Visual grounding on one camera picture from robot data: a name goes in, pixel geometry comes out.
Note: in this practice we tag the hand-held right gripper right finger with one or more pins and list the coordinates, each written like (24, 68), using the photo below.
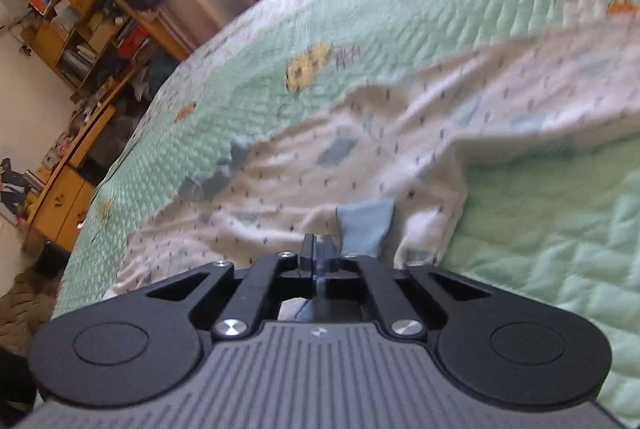
(326, 259)

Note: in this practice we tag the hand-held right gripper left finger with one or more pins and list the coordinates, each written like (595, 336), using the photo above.
(308, 259)

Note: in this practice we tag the white printed shirt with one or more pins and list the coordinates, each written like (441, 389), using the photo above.
(400, 149)

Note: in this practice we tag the pile of clothes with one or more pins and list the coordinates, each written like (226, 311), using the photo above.
(150, 76)

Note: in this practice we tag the green quilted bee bedspread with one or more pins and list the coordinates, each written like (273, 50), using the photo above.
(425, 9)

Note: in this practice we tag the wooden bookshelf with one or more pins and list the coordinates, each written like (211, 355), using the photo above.
(75, 9)

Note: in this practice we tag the wall poster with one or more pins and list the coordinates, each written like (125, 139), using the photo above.
(12, 189)

